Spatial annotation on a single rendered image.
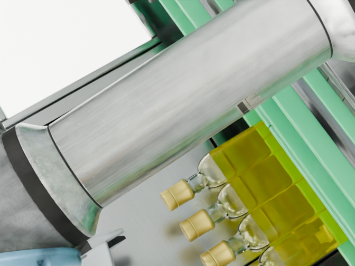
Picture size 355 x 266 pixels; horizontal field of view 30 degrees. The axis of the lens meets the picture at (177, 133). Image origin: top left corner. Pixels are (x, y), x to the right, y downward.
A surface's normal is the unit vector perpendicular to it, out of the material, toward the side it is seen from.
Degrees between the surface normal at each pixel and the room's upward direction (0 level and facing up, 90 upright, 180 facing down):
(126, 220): 90
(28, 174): 79
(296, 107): 90
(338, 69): 90
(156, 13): 90
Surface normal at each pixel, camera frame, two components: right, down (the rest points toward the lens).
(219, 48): -0.17, -0.30
